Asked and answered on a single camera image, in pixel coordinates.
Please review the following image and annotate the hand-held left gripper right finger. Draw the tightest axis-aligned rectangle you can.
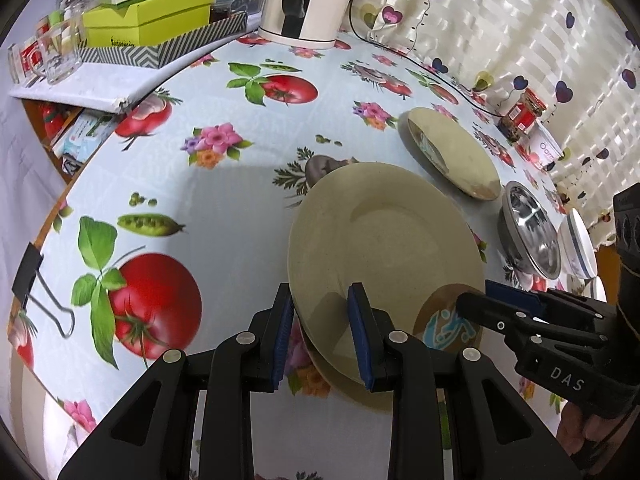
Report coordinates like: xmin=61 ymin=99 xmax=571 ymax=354
xmin=347 ymin=282 xmax=583 ymax=480

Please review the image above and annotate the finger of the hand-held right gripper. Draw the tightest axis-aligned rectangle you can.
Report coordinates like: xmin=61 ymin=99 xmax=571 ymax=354
xmin=456 ymin=292 xmax=601 ymax=356
xmin=485 ymin=280 xmax=618 ymax=333

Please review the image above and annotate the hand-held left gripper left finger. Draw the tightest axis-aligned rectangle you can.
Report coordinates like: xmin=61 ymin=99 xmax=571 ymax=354
xmin=57 ymin=282 xmax=294 ymax=480

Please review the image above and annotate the white plate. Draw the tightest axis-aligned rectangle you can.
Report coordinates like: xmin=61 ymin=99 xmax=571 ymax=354
xmin=557 ymin=207 xmax=599 ymax=281

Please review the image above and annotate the beige plate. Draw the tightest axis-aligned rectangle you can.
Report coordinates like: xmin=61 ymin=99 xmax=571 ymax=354
xmin=287 ymin=162 xmax=486 ymax=386
xmin=397 ymin=107 xmax=501 ymax=202

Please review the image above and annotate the person's right hand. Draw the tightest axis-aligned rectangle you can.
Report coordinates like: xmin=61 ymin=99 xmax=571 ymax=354
xmin=557 ymin=402 xmax=623 ymax=466

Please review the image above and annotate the brown plate with blue print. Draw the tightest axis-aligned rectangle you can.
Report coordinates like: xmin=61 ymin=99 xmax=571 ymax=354
xmin=300 ymin=284 xmax=486 ymax=413

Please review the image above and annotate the steel bowl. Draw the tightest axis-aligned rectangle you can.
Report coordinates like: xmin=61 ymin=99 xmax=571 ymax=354
xmin=497 ymin=180 xmax=562 ymax=281

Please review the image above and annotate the white plastic tub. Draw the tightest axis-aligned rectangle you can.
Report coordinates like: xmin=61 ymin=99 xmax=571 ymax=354
xmin=524 ymin=125 xmax=564 ymax=172

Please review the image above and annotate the vegetable printed tablecloth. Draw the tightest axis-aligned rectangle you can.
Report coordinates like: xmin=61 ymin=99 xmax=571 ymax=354
xmin=7 ymin=30 xmax=618 ymax=480

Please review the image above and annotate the red-lidded sauce jar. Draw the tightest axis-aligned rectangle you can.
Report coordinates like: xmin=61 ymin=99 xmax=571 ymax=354
xmin=497 ymin=87 xmax=548 ymax=142

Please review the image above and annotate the black binder clip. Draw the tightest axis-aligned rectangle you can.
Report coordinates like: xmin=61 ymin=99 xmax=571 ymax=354
xmin=11 ymin=242 xmax=77 ymax=339

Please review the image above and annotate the cream heart printed curtain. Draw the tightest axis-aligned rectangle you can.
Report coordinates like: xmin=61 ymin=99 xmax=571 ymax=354
xmin=344 ymin=0 xmax=640 ymax=253

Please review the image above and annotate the chevron patterned tray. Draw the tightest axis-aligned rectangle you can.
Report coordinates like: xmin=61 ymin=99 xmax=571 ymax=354
xmin=75 ymin=11 xmax=249 ymax=70

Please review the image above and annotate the white foam board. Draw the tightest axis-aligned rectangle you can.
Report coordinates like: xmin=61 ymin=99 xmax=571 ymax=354
xmin=9 ymin=42 xmax=237 ymax=114

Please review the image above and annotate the white electric kettle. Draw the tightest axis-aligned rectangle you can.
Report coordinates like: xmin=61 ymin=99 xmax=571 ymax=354
xmin=257 ymin=0 xmax=362 ymax=51

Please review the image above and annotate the lime green box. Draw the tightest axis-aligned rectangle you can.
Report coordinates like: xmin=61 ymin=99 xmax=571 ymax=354
xmin=81 ymin=0 xmax=217 ymax=47

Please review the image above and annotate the clear drinking glass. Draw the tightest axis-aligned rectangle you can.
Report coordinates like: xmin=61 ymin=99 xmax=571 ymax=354
xmin=37 ymin=15 xmax=84 ymax=86
xmin=7 ymin=42 xmax=47 ymax=87

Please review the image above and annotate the black power cable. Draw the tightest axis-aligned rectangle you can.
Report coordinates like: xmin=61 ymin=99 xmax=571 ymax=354
xmin=347 ymin=0 xmax=507 ymax=120

